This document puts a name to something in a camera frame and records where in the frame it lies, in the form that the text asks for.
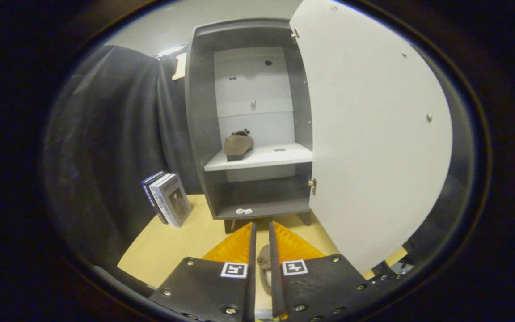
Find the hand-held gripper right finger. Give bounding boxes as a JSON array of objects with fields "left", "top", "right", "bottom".
[{"left": 269, "top": 221, "right": 381, "bottom": 322}]

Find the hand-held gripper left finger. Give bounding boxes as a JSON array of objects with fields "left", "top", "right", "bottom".
[{"left": 148, "top": 222, "right": 257, "bottom": 322}]

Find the brown felt shoe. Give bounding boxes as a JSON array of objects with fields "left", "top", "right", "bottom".
[
  {"left": 224, "top": 128, "right": 254, "bottom": 161},
  {"left": 257, "top": 245, "right": 273, "bottom": 296}
]

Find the white shoe cabinet door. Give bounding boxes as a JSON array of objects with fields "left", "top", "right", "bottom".
[{"left": 289, "top": 0, "right": 453, "bottom": 274}]

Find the grey cover book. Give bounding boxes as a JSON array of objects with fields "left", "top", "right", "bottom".
[{"left": 155, "top": 174, "right": 192, "bottom": 228}]

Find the blue white book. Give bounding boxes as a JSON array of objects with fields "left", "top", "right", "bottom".
[{"left": 149, "top": 173, "right": 175, "bottom": 226}]

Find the black backdrop cloth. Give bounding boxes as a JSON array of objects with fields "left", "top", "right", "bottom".
[{"left": 43, "top": 44, "right": 479, "bottom": 278}]

